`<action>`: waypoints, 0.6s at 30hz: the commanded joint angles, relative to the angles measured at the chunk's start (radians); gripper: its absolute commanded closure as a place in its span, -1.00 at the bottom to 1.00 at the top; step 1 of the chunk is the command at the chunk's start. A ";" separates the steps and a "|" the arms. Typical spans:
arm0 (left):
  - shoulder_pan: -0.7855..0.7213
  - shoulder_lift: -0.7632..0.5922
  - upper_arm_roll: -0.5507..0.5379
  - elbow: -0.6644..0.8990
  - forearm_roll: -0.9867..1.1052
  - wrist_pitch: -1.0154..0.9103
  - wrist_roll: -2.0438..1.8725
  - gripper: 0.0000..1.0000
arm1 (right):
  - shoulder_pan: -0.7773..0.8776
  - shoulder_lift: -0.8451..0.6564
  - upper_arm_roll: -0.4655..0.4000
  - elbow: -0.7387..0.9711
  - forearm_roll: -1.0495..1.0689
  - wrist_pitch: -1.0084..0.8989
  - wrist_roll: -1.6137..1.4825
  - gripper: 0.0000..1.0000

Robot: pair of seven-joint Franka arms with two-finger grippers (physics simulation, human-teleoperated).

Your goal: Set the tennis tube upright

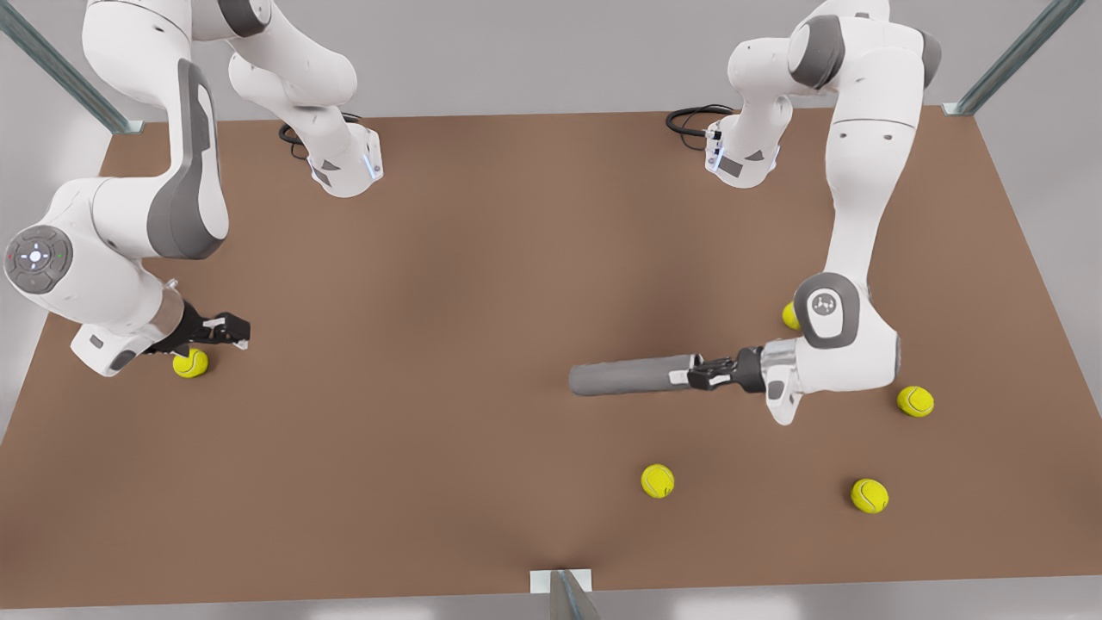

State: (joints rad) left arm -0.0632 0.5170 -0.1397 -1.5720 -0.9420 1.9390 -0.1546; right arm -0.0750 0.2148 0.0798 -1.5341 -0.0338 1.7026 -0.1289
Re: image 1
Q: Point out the grey tennis ball tube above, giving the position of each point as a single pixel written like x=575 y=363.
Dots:
x=624 y=376

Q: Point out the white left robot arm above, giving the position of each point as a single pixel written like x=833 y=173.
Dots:
x=848 y=172

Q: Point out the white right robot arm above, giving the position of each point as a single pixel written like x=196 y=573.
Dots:
x=129 y=215

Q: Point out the yellow tennis ball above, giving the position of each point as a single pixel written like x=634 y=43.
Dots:
x=190 y=363
x=657 y=480
x=790 y=315
x=915 y=401
x=869 y=496

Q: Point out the silver frame post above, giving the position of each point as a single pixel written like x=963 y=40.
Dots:
x=564 y=594
x=65 y=69
x=1012 y=60

